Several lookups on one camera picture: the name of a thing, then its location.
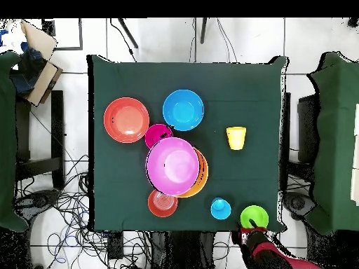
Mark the green bowl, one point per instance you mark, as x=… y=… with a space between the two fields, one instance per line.
x=258 y=214

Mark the large orange bowl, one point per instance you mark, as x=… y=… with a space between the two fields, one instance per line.
x=203 y=173

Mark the small red-orange bowl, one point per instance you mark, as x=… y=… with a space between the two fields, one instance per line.
x=161 y=207

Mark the yellow cup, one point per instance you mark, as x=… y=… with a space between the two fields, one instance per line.
x=237 y=144
x=236 y=132

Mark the large magenta bowl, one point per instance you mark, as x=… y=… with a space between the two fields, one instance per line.
x=172 y=166

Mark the blue bowl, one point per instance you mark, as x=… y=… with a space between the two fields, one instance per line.
x=183 y=110

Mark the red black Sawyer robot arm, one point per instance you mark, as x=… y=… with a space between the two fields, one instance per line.
x=274 y=257

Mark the blue cup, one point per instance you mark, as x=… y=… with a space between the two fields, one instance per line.
x=221 y=210

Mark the black cabinet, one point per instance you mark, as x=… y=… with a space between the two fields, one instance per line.
x=307 y=126

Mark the dark green side cloth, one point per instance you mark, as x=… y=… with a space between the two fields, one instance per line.
x=336 y=140
x=7 y=140

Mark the small crimson bowl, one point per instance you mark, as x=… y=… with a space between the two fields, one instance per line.
x=154 y=134

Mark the wide red-orange bowl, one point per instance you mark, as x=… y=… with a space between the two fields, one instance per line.
x=126 y=120

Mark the dark green tablecloth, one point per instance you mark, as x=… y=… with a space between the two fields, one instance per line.
x=140 y=81

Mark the black tripod leg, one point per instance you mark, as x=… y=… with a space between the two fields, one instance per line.
x=127 y=32
x=203 y=30

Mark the dark blue cloth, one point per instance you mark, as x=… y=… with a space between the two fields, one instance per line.
x=28 y=70

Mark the cardboard box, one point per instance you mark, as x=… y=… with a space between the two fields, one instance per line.
x=42 y=40

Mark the grey pedestal foot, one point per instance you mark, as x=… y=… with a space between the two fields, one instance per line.
x=298 y=204

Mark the black stool frame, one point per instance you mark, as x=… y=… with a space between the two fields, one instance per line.
x=57 y=126

